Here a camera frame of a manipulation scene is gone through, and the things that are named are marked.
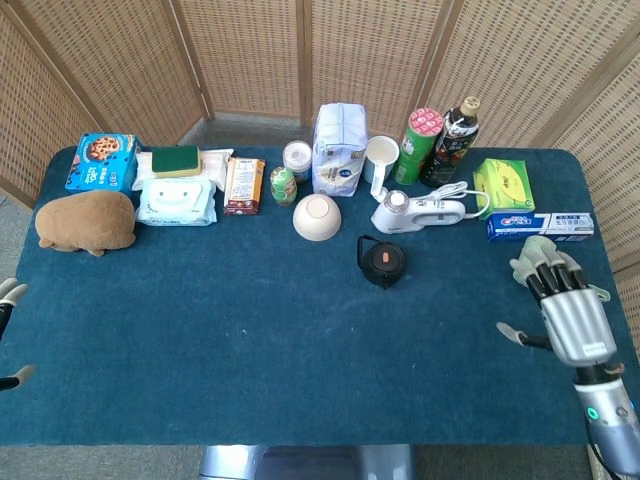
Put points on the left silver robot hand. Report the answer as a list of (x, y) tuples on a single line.
[(10, 292)]

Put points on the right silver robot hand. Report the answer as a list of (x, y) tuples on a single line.
[(577, 325)]

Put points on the black lid orange knob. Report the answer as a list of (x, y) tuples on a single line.
[(379, 261)]

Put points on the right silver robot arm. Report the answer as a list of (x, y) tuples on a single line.
[(610, 415)]

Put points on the black cast iron teapot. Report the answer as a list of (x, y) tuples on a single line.
[(384, 281)]

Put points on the white lidded jar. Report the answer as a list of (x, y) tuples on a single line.
[(297, 157)]

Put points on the brown plush toy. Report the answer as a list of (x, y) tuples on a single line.
[(85, 222)]

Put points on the blue white toothpaste box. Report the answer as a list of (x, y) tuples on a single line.
[(540, 227)]

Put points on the green tissue pack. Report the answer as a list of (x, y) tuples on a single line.
[(505, 187)]

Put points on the blue cookie box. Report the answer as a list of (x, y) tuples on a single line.
[(100, 165)]

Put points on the light blue wet wipes pack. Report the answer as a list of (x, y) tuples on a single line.
[(175, 202)]

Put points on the white handheld garment steamer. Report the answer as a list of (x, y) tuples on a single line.
[(400, 220)]

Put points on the green yellow sponge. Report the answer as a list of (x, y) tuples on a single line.
[(175, 161)]

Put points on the dark coffee drink bottle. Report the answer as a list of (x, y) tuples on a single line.
[(450, 150)]

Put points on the green chip can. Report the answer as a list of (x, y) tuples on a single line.
[(417, 145)]

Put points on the blue table cloth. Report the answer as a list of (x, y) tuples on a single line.
[(250, 350)]

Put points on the brown orange snack box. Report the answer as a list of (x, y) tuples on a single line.
[(244, 187)]

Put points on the light blue white mug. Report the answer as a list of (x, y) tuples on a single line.
[(382, 150)]

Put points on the cream ceramic bowl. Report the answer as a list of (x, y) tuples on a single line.
[(317, 220)]

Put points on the green matryoshka doll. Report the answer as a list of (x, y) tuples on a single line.
[(283, 187)]

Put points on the white paper bag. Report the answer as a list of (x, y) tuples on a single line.
[(340, 150)]

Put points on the grey robot torso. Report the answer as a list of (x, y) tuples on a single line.
[(300, 462)]

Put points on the wicker folding screen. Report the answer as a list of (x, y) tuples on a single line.
[(250, 50)]

